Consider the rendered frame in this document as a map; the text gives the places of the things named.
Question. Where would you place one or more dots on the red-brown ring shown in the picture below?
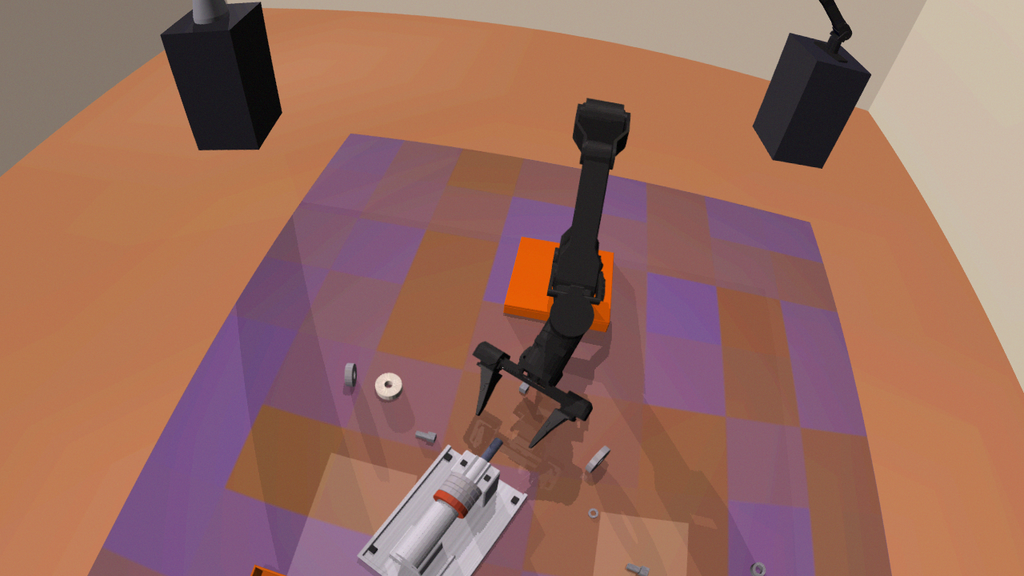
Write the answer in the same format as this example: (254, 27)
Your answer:
(456, 504)

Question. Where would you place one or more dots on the cream ring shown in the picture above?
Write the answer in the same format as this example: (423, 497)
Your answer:
(385, 380)

